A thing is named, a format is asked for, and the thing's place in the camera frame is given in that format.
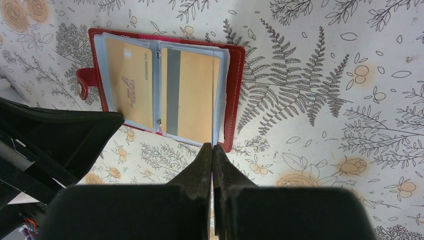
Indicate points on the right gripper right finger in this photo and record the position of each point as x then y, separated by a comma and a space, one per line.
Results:
246, 211

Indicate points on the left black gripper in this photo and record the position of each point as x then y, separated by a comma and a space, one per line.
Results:
43, 151

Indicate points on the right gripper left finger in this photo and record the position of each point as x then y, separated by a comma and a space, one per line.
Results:
177, 210

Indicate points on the gold VIP card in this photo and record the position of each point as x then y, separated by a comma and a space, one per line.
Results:
131, 79

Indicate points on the red card holder wallet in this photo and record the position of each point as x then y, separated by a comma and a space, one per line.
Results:
227, 91

